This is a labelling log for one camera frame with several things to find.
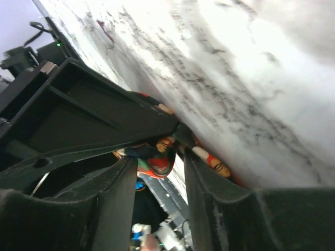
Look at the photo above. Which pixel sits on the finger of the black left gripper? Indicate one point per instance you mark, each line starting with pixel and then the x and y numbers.
pixel 83 172

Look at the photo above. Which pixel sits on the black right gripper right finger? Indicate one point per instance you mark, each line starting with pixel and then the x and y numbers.
pixel 225 216

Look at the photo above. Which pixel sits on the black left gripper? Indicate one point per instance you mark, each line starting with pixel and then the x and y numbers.
pixel 71 107

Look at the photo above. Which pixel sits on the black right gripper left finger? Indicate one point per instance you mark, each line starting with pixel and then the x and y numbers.
pixel 90 215

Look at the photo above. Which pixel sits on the colourful faces patterned tie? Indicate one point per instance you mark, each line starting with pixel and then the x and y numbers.
pixel 157 158

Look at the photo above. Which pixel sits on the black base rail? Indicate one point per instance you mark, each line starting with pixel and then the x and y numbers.
pixel 174 232

